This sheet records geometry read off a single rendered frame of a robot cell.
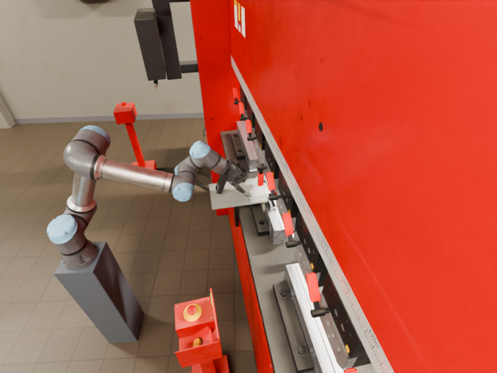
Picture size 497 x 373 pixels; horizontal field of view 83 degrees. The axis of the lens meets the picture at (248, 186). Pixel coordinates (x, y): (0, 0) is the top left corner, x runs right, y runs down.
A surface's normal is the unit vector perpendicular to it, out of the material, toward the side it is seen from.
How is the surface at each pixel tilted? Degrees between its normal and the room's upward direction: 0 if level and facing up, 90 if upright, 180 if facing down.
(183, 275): 0
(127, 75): 90
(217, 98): 90
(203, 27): 90
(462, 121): 90
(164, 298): 0
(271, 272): 0
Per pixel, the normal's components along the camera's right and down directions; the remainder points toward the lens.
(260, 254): -0.01, -0.77
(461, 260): -0.98, 0.13
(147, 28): 0.24, 0.62
